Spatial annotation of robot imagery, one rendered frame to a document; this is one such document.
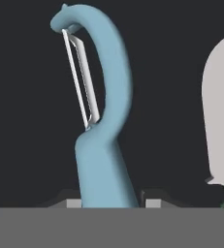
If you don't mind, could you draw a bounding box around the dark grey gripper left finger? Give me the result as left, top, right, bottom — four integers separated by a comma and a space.
39, 188, 83, 209

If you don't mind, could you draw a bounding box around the green-handled knife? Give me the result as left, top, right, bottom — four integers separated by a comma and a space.
201, 35, 224, 210

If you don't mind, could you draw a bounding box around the light blue peeler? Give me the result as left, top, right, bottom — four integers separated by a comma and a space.
49, 3, 141, 209

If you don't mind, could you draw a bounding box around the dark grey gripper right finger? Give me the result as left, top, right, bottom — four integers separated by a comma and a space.
139, 188, 190, 209

